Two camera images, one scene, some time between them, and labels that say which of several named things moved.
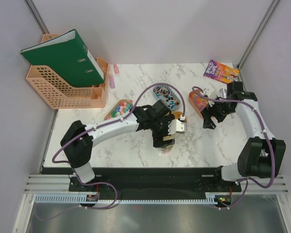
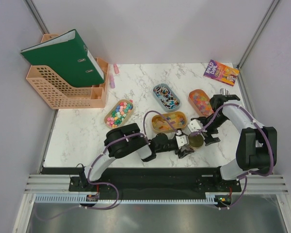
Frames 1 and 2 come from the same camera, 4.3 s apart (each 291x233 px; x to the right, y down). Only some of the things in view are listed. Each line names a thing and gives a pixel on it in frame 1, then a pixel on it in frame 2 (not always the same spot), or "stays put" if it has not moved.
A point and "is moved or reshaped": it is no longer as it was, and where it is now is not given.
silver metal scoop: [223, 95] stays put
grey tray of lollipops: [167, 96] stays put
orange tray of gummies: [198, 103] stays put
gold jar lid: [168, 138] is moved or reshaped
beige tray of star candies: [119, 108] stays put
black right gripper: [207, 112] → [209, 139]
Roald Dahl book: [221, 72] stays put
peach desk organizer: [61, 92] stays put
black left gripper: [158, 139] → [183, 153]
